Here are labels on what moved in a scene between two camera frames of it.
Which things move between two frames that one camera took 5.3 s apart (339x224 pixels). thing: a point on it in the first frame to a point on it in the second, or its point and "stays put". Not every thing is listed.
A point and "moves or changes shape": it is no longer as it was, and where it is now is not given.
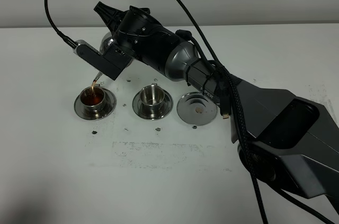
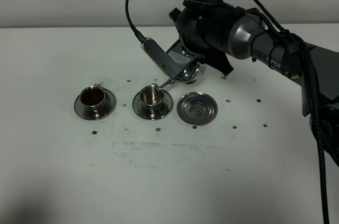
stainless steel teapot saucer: [196, 109] stays put
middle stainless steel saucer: [167, 107] stays put
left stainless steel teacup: [92, 100] stays put
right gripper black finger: [112, 16] to [174, 14]
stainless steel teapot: [106, 41] moves or changes shape
